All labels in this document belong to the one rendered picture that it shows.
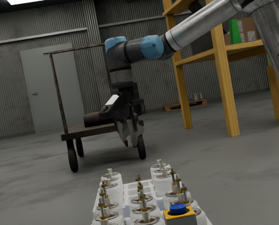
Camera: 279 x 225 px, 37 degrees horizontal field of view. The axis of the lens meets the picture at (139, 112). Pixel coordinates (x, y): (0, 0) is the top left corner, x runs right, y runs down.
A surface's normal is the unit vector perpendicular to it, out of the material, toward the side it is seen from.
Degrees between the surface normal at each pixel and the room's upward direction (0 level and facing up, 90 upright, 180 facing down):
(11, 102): 90
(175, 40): 111
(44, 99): 90
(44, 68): 90
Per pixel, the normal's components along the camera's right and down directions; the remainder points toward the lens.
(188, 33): -0.25, 0.45
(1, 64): 0.11, 0.04
